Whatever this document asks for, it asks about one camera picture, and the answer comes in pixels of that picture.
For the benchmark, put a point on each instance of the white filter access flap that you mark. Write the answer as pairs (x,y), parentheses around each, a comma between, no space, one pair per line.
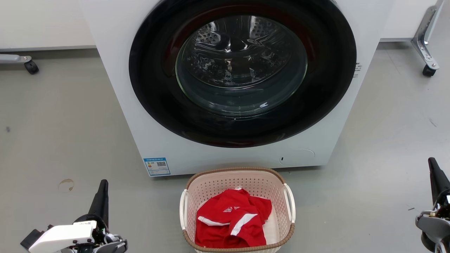
(299,157)

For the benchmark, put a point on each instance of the white front-loading washing machine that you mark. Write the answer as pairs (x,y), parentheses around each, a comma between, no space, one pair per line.
(112,88)

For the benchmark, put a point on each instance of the blue energy label sticker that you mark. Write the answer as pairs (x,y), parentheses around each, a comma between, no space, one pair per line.
(156,167)

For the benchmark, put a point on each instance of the cream perforated plastic laundry basket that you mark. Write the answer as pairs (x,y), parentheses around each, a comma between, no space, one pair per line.
(225,181)

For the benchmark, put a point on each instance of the black caster wheel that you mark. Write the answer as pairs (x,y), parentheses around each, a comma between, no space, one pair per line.
(429,71)
(31,67)

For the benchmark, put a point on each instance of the angled grey metal leg bracket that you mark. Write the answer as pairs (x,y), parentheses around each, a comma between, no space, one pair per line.
(423,38)

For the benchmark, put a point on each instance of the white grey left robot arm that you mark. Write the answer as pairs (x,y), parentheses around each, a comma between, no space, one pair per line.
(116,245)

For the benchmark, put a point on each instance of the black round glass washer door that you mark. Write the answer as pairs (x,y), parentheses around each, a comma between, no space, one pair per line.
(154,98)

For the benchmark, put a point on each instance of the white partition panel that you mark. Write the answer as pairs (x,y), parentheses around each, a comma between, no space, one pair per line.
(404,17)
(42,21)

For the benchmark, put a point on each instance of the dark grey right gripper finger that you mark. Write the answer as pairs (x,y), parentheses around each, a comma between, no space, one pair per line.
(437,179)

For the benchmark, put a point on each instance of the red shirt with white stripes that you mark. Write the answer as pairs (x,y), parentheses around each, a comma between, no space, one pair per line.
(225,225)

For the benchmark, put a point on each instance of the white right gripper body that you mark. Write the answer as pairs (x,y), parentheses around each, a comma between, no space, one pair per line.
(434,221)

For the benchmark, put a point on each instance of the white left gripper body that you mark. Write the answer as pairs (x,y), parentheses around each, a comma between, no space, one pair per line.
(59,237)

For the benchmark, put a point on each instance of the flat grey metal leg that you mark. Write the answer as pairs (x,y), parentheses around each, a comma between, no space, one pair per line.
(12,58)

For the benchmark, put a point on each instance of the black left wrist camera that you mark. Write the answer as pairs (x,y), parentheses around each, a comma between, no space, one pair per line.
(30,239)

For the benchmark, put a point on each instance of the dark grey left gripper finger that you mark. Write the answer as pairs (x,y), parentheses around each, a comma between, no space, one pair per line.
(100,202)

